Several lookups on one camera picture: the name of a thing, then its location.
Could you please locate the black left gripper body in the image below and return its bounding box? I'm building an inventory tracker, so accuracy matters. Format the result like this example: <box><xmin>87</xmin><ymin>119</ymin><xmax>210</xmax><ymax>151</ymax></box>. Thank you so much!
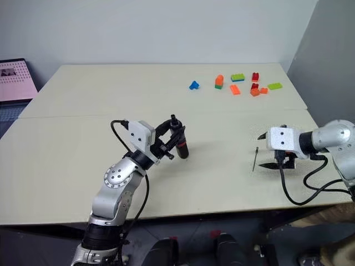
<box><xmin>150</xmin><ymin>135</ymin><xmax>175</xmax><ymax>161</ymax></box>

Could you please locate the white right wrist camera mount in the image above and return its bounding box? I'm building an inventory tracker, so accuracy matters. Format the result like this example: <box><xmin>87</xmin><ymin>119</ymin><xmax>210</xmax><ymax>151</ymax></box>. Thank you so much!
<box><xmin>266</xmin><ymin>125</ymin><xmax>310</xmax><ymax>160</ymax></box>

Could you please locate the thin metal screwdriver bit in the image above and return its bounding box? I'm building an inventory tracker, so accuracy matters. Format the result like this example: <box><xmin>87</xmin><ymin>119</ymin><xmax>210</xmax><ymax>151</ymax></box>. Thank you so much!
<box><xmin>252</xmin><ymin>146</ymin><xmax>260</xmax><ymax>171</ymax></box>

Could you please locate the black electric screwdriver red ring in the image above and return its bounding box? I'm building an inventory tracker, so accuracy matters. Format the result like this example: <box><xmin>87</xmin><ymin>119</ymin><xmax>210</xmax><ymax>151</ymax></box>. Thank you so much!
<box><xmin>169</xmin><ymin>113</ymin><xmax>190</xmax><ymax>160</ymax></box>

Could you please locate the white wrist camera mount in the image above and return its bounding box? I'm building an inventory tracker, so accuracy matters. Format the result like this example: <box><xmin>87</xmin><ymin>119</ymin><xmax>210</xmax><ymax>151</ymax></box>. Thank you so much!
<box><xmin>128</xmin><ymin>119</ymin><xmax>161</xmax><ymax>167</ymax></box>
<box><xmin>266</xmin><ymin>125</ymin><xmax>310</xmax><ymax>160</ymax></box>

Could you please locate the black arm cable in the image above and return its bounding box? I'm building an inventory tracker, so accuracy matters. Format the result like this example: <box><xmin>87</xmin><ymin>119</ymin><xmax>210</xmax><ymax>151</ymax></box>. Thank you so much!
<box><xmin>110</xmin><ymin>119</ymin><xmax>151</xmax><ymax>266</ymax></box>
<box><xmin>278</xmin><ymin>154</ymin><xmax>351</xmax><ymax>206</ymax></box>

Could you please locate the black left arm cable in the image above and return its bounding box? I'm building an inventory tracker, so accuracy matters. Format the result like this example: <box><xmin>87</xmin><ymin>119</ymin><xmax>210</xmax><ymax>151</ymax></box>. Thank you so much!
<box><xmin>110</xmin><ymin>119</ymin><xmax>151</xmax><ymax>266</ymax></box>

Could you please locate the dark rounded shape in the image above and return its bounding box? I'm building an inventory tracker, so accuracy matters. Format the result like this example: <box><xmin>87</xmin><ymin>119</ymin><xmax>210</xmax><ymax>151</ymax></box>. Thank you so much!
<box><xmin>215</xmin><ymin>233</ymin><xmax>248</xmax><ymax>266</ymax></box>
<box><xmin>143</xmin><ymin>237</ymin><xmax>180</xmax><ymax>266</ymax></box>

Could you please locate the laptop with pink screen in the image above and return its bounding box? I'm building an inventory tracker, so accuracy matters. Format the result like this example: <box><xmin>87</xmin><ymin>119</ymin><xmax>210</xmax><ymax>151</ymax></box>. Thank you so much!
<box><xmin>0</xmin><ymin>58</ymin><xmax>39</xmax><ymax>140</ymax></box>

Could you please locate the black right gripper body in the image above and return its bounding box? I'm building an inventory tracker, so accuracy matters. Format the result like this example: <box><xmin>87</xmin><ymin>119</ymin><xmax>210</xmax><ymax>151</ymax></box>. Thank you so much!
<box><xmin>273</xmin><ymin>150</ymin><xmax>296</xmax><ymax>170</ymax></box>

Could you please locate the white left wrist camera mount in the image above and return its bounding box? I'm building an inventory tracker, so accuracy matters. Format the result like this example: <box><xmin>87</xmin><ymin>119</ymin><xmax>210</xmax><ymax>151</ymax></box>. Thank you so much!
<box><xmin>128</xmin><ymin>119</ymin><xmax>161</xmax><ymax>167</ymax></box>

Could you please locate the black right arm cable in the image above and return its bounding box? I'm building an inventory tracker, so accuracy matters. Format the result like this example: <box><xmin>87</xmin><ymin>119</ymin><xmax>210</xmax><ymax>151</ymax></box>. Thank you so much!
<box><xmin>278</xmin><ymin>154</ymin><xmax>351</xmax><ymax>206</ymax></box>

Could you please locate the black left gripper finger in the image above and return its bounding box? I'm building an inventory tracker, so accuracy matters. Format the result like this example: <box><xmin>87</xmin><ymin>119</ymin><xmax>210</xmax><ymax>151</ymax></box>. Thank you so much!
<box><xmin>154</xmin><ymin>119</ymin><xmax>175</xmax><ymax>139</ymax></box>
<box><xmin>163</xmin><ymin>126</ymin><xmax>186</xmax><ymax>149</ymax></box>

